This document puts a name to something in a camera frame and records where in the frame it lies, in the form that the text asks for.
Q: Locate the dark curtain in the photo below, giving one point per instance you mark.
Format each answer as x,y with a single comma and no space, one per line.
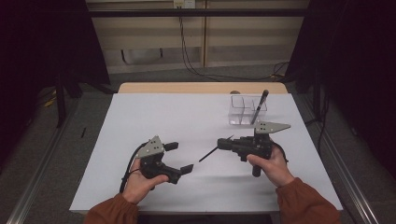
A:
358,62
40,40

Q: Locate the person's left hand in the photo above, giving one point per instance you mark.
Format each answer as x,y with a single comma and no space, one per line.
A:
138,186

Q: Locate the thin black makeup brush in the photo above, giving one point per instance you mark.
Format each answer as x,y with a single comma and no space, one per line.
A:
208,154

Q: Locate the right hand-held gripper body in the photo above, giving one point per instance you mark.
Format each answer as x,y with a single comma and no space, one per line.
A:
258,146

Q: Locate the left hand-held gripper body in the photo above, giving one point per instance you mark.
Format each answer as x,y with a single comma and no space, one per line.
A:
151,149

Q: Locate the black horizontal bar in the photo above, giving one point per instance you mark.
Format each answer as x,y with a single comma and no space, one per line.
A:
218,12

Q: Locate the thick black makeup brush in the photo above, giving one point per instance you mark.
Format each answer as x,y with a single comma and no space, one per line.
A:
260,105

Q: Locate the person's right hand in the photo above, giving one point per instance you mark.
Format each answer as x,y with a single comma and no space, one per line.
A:
275,168

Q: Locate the black metal stand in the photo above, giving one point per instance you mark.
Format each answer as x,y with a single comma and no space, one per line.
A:
60,102

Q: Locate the clear plastic organizer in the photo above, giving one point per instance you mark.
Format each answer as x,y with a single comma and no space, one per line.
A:
241,115

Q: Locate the wooden table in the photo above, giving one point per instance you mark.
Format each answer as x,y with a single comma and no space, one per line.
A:
186,88

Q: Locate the white wall socket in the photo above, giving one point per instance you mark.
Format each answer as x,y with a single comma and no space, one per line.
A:
184,3

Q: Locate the aluminium floor rail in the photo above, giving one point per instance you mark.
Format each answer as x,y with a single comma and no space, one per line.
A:
37,174
348,161

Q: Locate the small black stick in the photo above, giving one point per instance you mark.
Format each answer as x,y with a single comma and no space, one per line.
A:
83,132

